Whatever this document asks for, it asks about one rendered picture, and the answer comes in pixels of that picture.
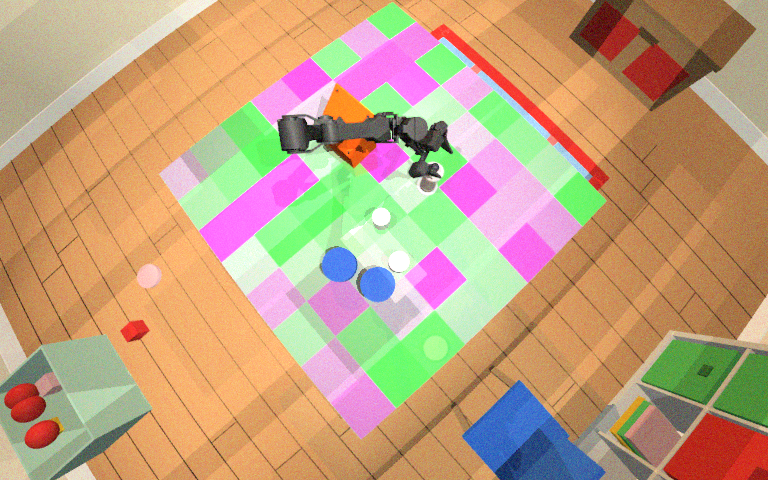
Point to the blue disc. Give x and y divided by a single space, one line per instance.
339 265
377 284

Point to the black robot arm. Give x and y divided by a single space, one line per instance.
295 134

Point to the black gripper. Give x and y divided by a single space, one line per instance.
421 167

